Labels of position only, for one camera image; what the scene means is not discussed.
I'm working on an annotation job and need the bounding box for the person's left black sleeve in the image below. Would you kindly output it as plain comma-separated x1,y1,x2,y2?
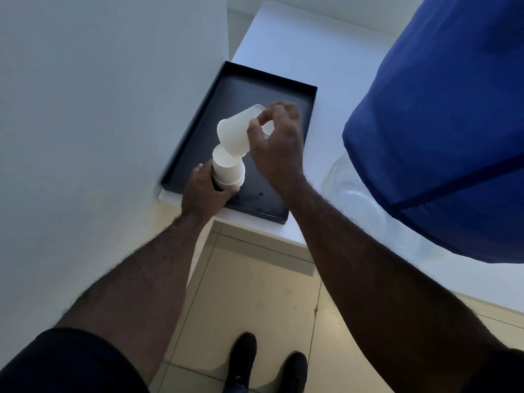
0,327,150,393

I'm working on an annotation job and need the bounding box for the person's right black shoe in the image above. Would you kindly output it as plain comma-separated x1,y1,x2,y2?
282,351,309,393

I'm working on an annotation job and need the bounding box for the black rectangular tray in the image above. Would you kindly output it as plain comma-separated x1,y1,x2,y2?
161,60,318,225

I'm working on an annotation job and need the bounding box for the person's black shoe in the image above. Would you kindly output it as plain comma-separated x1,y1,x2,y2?
282,351,309,393
223,332,258,393

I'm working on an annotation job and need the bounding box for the person's left forearm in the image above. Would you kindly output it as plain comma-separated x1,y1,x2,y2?
55,209,216,385

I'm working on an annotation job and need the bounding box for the person's left hand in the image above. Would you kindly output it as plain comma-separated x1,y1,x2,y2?
182,159,241,222

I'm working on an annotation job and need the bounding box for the clear plastic water bottle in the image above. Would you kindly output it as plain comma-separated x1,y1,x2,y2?
321,153,434,263

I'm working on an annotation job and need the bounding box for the person's black sleeve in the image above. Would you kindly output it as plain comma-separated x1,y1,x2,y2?
462,347,524,393
0,327,150,393

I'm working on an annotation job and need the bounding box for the person's left black shoe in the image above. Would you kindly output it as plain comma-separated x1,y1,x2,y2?
223,332,258,393

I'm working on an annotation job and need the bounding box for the person's right black sleeve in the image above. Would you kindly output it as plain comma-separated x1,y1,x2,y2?
462,347,524,393

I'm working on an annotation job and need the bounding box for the person's right hand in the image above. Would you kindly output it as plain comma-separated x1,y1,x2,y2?
247,101,308,197

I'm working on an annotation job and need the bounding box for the stack of white plastic cups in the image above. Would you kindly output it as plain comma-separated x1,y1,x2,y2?
211,144,246,192

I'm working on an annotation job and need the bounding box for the person's right forearm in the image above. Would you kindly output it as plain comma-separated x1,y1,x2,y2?
282,178,509,393

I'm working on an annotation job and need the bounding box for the translucent white drinking cup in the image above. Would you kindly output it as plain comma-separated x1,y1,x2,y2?
216,104,275,158

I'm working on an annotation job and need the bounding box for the blue fabric bottle cover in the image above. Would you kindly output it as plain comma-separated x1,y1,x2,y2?
342,0,524,265

